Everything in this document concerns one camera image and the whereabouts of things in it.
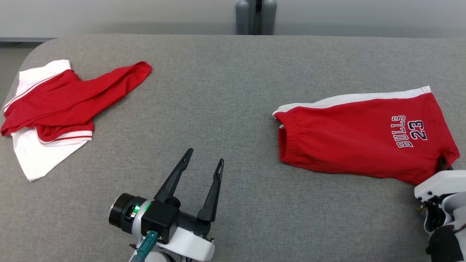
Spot red Bulls 23 shorts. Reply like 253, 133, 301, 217
272, 86, 460, 185

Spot teal left camera cable plug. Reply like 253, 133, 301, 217
128, 230, 159, 262

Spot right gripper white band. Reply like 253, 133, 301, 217
414, 156, 466, 232

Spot red and white t-shirt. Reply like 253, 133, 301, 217
0, 59, 152, 182

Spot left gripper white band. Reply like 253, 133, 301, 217
109, 148, 225, 262

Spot grey partition post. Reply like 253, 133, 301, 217
235, 0, 277, 36

